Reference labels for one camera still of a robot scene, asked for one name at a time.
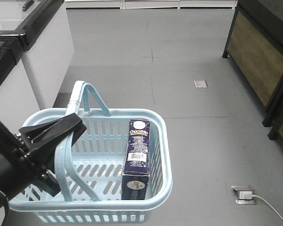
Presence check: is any closed metal floor plate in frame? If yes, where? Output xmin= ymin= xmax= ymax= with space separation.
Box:
xmin=194 ymin=80 xmax=208 ymax=88

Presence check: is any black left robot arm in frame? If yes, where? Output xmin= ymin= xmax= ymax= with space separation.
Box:
xmin=0 ymin=113 xmax=86 ymax=217

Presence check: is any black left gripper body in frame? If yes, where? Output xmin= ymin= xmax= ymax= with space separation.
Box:
xmin=0 ymin=116 xmax=48 ymax=186

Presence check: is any dark blue cookie box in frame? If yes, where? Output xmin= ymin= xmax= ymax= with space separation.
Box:
xmin=121 ymin=119 xmax=150 ymax=200

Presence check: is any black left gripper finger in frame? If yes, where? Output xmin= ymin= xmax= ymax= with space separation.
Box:
xmin=25 ymin=151 xmax=61 ymax=196
xmin=19 ymin=113 xmax=86 ymax=151

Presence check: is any white chest freezer far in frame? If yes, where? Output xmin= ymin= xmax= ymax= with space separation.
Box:
xmin=0 ymin=0 xmax=75 ymax=109

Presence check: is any white chest freezer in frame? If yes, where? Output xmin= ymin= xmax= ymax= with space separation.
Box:
xmin=0 ymin=37 xmax=39 ymax=126
xmin=0 ymin=0 xmax=75 ymax=109

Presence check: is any wooden display stand far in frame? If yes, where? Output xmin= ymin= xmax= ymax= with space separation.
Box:
xmin=222 ymin=0 xmax=283 ymax=127

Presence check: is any light blue plastic basket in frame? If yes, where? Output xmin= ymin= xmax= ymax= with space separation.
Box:
xmin=9 ymin=81 xmax=173 ymax=224

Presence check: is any white shelf base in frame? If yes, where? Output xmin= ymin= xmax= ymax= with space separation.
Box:
xmin=65 ymin=0 xmax=237 ymax=9

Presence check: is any white power cable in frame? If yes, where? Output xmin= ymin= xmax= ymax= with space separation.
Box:
xmin=251 ymin=194 xmax=283 ymax=226

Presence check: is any white chest freezer near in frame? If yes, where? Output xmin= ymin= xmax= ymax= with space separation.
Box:
xmin=0 ymin=37 xmax=39 ymax=126

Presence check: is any open floor socket box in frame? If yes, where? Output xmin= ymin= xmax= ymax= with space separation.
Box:
xmin=231 ymin=185 xmax=257 ymax=205

